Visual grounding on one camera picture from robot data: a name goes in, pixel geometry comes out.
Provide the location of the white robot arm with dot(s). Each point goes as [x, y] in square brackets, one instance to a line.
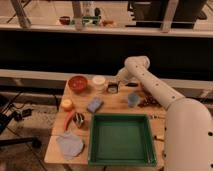
[188, 143]

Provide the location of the white cup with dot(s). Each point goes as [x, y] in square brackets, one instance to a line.
[99, 82]

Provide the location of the blue sponge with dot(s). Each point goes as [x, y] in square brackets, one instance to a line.
[94, 104]

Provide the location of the red-orange bowl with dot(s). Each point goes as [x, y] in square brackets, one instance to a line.
[78, 83]

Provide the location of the yellow round fruit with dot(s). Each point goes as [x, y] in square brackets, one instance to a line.
[67, 104]

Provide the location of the red chili pepper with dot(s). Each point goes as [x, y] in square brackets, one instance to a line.
[68, 119]

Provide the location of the small metal fork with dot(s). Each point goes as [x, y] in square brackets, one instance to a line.
[156, 117]

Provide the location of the green plastic tray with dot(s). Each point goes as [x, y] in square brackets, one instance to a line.
[121, 140]

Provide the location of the grey-blue cloth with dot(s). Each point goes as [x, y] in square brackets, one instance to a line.
[70, 145]

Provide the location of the yellow banana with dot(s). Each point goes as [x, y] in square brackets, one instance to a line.
[159, 137]

